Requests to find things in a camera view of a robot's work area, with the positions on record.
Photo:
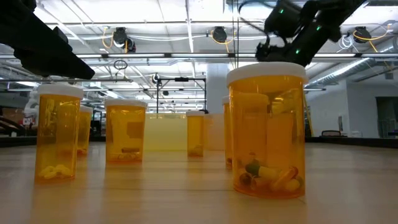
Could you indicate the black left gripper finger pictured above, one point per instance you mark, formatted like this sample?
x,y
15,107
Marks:
x,y
56,62

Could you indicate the small amber pill bottle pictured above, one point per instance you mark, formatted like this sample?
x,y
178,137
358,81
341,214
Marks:
x,y
195,133
85,130

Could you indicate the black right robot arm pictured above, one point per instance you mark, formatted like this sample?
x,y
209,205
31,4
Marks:
x,y
314,37

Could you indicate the orange translucent plastic bin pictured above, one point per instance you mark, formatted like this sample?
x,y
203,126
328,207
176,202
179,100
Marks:
x,y
214,133

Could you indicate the yellow translucent plastic bin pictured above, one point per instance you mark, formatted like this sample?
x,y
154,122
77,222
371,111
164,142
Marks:
x,y
164,133

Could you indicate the white humanoid robot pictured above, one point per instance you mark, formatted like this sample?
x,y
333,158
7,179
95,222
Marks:
x,y
30,107

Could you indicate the brown cardboard box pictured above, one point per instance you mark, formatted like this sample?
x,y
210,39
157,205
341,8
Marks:
x,y
12,113

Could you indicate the white building column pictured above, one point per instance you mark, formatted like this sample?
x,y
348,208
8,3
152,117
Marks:
x,y
217,90

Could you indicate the black office chair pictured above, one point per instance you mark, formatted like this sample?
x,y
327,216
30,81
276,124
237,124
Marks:
x,y
331,133

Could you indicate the dark glass door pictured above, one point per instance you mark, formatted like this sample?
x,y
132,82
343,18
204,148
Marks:
x,y
386,116

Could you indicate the silver ventilation duct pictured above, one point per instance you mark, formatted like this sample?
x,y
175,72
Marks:
x,y
351,70

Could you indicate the black aluminium table frame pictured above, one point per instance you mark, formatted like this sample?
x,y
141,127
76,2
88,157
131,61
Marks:
x,y
18,141

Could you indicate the black workstation rig frame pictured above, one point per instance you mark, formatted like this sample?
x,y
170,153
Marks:
x,y
182,79

